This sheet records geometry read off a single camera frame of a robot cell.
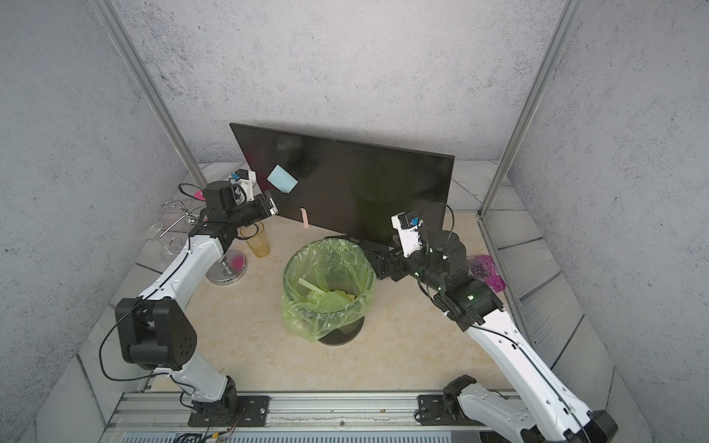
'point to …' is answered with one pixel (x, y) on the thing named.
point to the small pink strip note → (305, 217)
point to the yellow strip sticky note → (309, 285)
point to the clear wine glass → (153, 230)
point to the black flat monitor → (350, 187)
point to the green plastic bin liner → (328, 283)
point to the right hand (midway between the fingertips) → (382, 244)
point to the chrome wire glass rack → (173, 215)
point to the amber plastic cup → (257, 238)
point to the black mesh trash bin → (346, 334)
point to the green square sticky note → (334, 302)
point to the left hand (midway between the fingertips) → (286, 197)
